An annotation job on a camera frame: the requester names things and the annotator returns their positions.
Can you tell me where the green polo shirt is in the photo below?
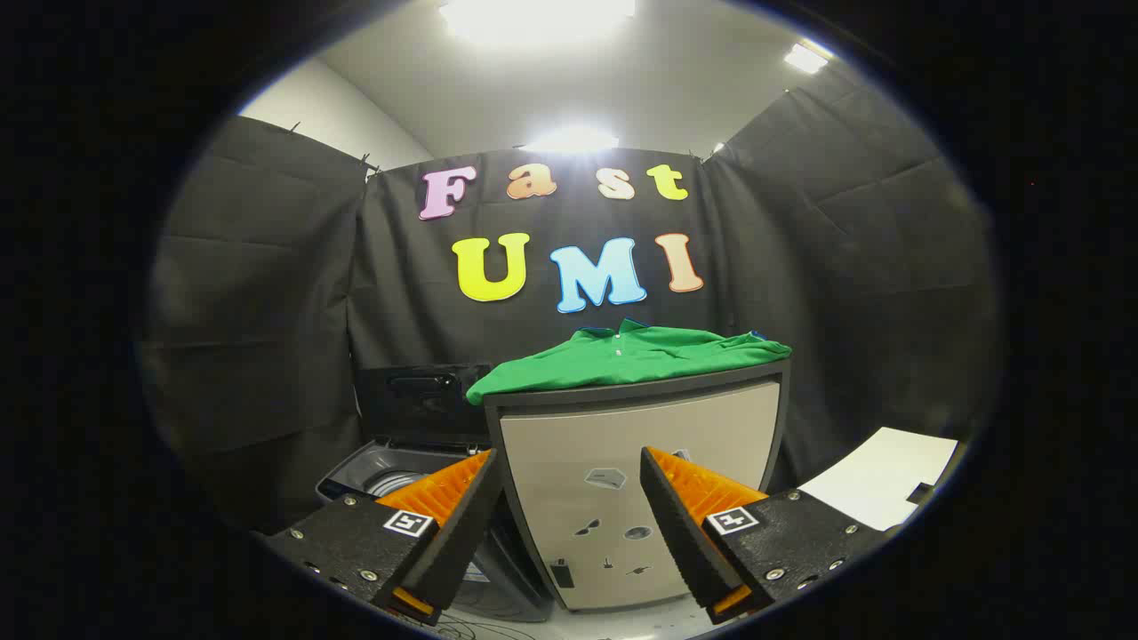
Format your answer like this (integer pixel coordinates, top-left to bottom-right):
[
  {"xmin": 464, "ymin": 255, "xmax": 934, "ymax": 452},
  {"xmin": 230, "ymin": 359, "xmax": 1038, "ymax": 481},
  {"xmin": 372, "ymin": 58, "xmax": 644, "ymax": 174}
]
[{"xmin": 465, "ymin": 318, "xmax": 793, "ymax": 407}]

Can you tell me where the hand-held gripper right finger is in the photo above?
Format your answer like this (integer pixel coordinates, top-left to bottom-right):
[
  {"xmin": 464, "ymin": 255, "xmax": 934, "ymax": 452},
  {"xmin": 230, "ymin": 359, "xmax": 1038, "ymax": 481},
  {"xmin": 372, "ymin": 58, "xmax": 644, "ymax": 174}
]
[{"xmin": 639, "ymin": 446, "xmax": 899, "ymax": 625}]

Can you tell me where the ceiling light panel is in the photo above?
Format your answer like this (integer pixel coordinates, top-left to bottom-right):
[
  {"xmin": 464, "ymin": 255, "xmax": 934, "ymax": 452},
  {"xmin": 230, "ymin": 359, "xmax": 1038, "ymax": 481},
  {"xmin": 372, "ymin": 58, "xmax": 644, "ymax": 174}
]
[
  {"xmin": 520, "ymin": 124, "xmax": 621, "ymax": 154},
  {"xmin": 782, "ymin": 43, "xmax": 832, "ymax": 75},
  {"xmin": 440, "ymin": 0, "xmax": 637, "ymax": 45}
]

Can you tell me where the dark grey washing machine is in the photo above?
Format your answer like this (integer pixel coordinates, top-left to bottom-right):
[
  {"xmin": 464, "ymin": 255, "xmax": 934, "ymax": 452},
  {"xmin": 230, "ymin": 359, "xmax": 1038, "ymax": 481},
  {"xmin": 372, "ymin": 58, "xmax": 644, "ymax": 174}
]
[{"xmin": 316, "ymin": 436, "xmax": 557, "ymax": 623}]

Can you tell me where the beige cabinet with dark frame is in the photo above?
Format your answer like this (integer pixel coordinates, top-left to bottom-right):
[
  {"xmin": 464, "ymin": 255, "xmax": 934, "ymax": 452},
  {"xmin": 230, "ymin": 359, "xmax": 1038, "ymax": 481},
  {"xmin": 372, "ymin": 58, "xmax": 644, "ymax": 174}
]
[{"xmin": 483, "ymin": 358, "xmax": 792, "ymax": 614}]

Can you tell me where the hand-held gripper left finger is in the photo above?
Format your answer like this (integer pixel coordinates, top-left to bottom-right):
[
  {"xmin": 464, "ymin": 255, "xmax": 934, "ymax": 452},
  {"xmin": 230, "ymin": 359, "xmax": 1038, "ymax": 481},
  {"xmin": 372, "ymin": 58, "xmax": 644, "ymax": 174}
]
[{"xmin": 265, "ymin": 449, "xmax": 505, "ymax": 626}]

